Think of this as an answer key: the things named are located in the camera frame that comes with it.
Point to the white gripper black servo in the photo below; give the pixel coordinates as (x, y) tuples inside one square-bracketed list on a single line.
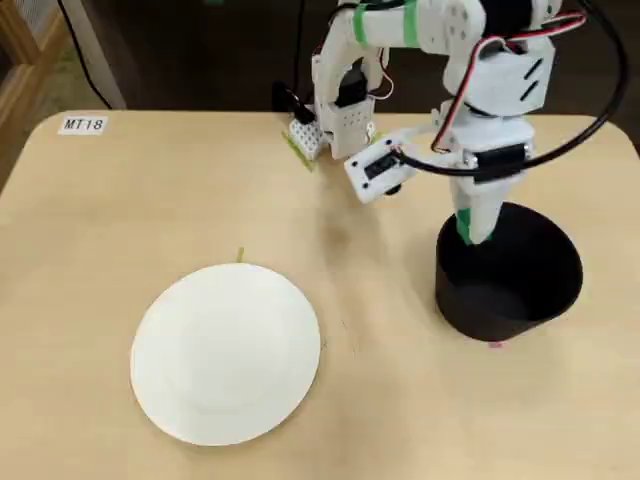
[(492, 137)]

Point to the green tape band on arm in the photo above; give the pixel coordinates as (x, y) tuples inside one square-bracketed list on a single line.
[(411, 22), (360, 25)]

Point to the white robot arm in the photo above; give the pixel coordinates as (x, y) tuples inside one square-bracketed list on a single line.
[(390, 25)]

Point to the black round bin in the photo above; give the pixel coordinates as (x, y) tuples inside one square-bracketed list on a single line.
[(500, 310)]

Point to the black table clamp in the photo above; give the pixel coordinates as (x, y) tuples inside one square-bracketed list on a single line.
[(292, 102)]

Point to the white paper plate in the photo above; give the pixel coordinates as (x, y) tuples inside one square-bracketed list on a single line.
[(225, 360)]

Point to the white MT18 label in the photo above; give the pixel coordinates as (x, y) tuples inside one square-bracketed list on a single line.
[(83, 125)]

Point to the wooden furniture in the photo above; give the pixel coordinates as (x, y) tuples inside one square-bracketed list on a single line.
[(25, 55)]

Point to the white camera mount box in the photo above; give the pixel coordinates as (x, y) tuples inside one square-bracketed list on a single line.
[(380, 170)]

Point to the white perforated base plate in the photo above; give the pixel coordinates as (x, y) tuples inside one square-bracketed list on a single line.
[(306, 137)]

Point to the grey white post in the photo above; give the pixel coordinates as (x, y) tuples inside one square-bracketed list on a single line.
[(95, 50)]

